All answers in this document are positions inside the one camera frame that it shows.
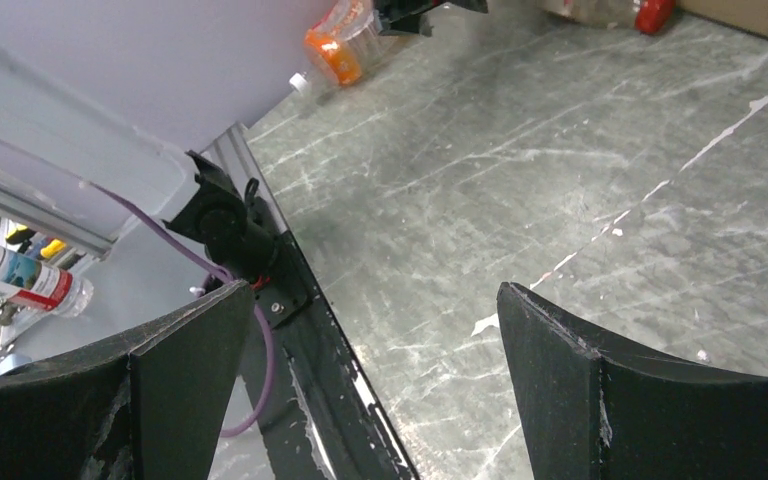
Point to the crushed orange bottle left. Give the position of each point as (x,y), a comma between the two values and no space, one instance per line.
(343,47)

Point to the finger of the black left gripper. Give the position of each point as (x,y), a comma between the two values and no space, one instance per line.
(409,17)

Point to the tan plastic toolbox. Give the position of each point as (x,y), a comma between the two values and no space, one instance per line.
(746,15)

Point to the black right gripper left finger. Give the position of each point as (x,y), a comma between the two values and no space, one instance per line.
(146,403)

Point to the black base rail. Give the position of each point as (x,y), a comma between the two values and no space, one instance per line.
(322,419)

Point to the small clear bottle red cap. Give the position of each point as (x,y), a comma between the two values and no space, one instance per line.
(645,16)

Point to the background bottle red cap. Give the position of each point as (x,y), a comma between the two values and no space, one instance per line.
(31,283)

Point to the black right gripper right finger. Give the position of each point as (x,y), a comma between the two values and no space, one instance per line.
(596,405)

